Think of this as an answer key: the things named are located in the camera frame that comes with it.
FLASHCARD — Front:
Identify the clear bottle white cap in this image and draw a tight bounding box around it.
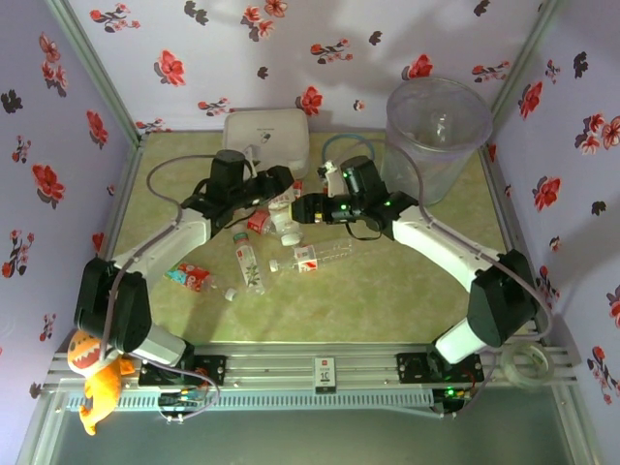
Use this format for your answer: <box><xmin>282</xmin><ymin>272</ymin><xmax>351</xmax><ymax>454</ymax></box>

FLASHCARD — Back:
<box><xmin>267</xmin><ymin>196</ymin><xmax>305</xmax><ymax>247</ymax></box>

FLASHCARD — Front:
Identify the clear bottle red white label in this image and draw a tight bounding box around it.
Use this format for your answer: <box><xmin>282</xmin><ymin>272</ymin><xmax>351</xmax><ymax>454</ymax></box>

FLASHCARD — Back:
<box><xmin>268</xmin><ymin>236</ymin><xmax>357</xmax><ymax>278</ymax></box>

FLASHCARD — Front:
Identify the clear bottle green cap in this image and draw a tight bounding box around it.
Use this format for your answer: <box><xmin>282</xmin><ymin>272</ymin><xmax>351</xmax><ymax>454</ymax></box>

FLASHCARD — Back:
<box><xmin>232</xmin><ymin>232</ymin><xmax>268</xmax><ymax>295</ymax></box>

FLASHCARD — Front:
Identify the crushed bottle red blue label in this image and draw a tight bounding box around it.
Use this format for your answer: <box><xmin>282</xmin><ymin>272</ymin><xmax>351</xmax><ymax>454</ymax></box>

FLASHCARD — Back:
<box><xmin>163</xmin><ymin>261</ymin><xmax>239</xmax><ymax>302</ymax></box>

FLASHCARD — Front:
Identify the clear plastic bin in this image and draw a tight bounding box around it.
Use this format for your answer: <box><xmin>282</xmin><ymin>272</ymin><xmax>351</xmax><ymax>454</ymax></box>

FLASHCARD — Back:
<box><xmin>379</xmin><ymin>77</ymin><xmax>494</xmax><ymax>207</ymax></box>

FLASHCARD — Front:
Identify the white zippered pouch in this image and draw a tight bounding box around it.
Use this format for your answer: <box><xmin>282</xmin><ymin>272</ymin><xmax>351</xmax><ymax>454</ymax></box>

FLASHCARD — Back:
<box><xmin>222</xmin><ymin>107</ymin><xmax>311</xmax><ymax>180</ymax></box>

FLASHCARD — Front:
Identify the teal stethoscope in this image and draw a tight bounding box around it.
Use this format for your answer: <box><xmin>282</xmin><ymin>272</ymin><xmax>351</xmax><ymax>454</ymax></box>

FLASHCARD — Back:
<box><xmin>322</xmin><ymin>133</ymin><xmax>387</xmax><ymax>169</ymax></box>

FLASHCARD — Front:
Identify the controller circuit board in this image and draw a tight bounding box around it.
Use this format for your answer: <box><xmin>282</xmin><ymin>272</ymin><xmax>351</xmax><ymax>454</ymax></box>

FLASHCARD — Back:
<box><xmin>433</xmin><ymin>385</ymin><xmax>474</xmax><ymax>413</ymax></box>
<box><xmin>157</xmin><ymin>387</ymin><xmax>204</xmax><ymax>413</ymax></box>

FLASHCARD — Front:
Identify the clear tape roll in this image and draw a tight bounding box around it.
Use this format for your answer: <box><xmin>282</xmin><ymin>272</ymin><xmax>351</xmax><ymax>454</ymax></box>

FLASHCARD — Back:
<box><xmin>501</xmin><ymin>342</ymin><xmax>557</xmax><ymax>388</ymax></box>

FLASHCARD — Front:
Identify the orange shark plush toy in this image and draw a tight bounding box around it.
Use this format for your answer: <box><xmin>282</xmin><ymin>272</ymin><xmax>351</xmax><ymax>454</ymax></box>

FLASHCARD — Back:
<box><xmin>66</xmin><ymin>330</ymin><xmax>135</xmax><ymax>437</ymax></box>

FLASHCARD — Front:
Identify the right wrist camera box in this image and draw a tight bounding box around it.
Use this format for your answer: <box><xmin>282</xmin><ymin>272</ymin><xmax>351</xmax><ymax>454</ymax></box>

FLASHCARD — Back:
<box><xmin>317</xmin><ymin>161</ymin><xmax>343</xmax><ymax>199</ymax></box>

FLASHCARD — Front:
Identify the left arm grey cable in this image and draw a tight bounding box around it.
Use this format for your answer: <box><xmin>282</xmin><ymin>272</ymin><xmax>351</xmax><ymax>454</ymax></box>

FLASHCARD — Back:
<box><xmin>99</xmin><ymin>153</ymin><xmax>222</xmax><ymax>423</ymax></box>

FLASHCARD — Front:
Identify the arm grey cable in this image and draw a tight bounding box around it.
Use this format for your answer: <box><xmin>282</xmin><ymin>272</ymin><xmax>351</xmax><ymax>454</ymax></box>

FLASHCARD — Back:
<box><xmin>385</xmin><ymin>138</ymin><xmax>556</xmax><ymax>420</ymax></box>
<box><xmin>99</xmin><ymin>153</ymin><xmax>222</xmax><ymax>423</ymax></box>

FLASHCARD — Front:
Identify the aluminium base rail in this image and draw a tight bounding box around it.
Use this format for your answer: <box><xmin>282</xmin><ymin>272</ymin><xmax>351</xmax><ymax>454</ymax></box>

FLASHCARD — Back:
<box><xmin>43</xmin><ymin>341</ymin><xmax>580</xmax><ymax>388</ymax></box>

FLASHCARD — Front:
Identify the aluminium frame post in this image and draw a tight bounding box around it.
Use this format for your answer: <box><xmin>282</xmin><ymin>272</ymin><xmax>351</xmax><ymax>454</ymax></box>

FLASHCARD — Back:
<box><xmin>16</xmin><ymin>387</ymin><xmax>69</xmax><ymax>465</ymax></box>
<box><xmin>486</xmin><ymin>0</ymin><xmax>566</xmax><ymax>115</ymax></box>
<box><xmin>551</xmin><ymin>385</ymin><xmax>600</xmax><ymax>465</ymax></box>
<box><xmin>44</xmin><ymin>0</ymin><xmax>149</xmax><ymax>146</ymax></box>

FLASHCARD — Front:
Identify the white slotted cable duct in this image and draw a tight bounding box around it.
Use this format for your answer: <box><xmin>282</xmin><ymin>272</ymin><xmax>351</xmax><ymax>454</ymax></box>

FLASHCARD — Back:
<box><xmin>65</xmin><ymin>389</ymin><xmax>433</xmax><ymax>414</ymax></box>

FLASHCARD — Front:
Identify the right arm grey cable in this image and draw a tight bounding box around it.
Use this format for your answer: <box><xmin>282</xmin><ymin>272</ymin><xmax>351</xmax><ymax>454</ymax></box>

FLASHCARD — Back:
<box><xmin>385</xmin><ymin>138</ymin><xmax>556</xmax><ymax>420</ymax></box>

